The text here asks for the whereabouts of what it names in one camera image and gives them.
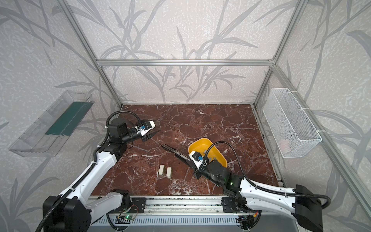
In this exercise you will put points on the green circuit board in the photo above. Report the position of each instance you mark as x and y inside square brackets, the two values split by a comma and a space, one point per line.
[124, 219]

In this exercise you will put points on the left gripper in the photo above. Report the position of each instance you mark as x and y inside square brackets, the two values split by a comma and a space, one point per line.
[144, 135]

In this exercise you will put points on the white wire basket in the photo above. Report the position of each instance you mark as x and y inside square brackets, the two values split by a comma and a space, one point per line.
[293, 131]

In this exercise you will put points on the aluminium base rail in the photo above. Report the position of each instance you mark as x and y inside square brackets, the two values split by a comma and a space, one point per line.
[179, 206]

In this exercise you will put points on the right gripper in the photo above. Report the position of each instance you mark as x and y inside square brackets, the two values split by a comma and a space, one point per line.
[191, 162]

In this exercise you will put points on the clear plastic wall shelf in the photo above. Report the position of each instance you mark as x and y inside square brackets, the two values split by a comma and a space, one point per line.
[48, 134]

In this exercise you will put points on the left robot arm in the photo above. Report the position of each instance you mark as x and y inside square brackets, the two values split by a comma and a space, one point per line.
[70, 211]

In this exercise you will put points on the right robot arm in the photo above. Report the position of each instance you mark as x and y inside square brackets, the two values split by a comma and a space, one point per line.
[297, 203]

